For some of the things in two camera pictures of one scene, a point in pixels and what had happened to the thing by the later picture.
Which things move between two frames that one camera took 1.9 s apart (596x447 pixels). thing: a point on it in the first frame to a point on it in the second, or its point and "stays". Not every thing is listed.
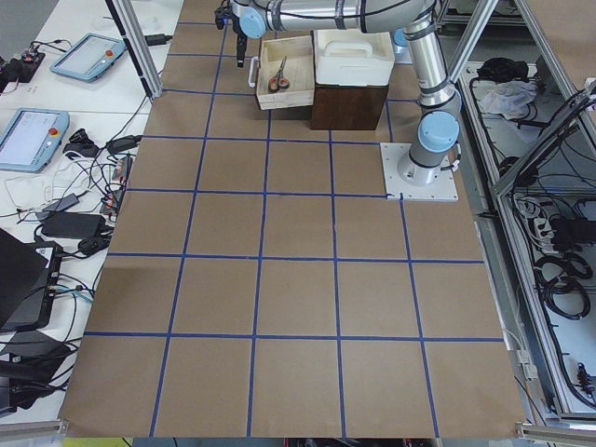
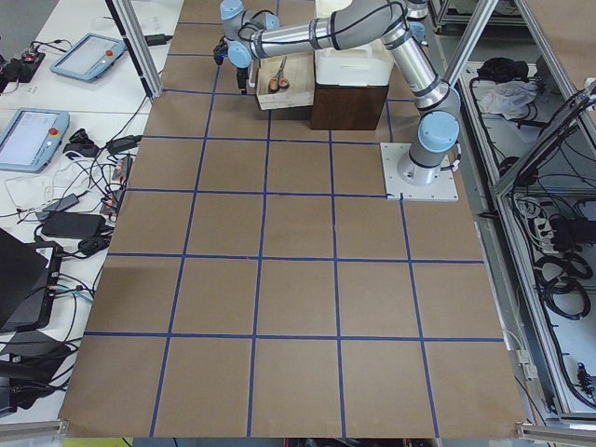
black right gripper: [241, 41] to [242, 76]
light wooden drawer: [286, 76] stays
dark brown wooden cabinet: [347, 107] stays
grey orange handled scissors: [278, 81] stays
